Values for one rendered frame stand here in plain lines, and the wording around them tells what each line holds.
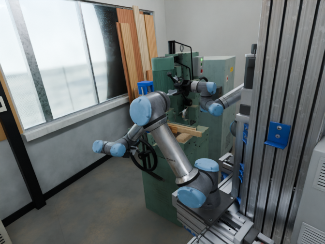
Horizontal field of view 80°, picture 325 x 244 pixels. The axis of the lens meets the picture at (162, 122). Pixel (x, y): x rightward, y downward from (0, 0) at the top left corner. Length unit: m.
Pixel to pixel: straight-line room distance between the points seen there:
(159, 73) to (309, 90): 0.99
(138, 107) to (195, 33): 3.21
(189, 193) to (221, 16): 3.27
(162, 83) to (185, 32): 2.57
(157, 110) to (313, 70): 0.56
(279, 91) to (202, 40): 3.10
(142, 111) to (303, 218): 0.76
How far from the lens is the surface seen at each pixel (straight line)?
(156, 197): 2.02
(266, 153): 0.96
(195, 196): 0.86
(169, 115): 1.65
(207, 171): 0.95
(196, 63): 1.73
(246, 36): 3.66
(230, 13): 3.74
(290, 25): 0.84
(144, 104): 0.78
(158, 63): 1.50
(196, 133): 1.56
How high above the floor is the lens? 1.60
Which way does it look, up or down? 22 degrees down
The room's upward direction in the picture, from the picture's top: 4 degrees counter-clockwise
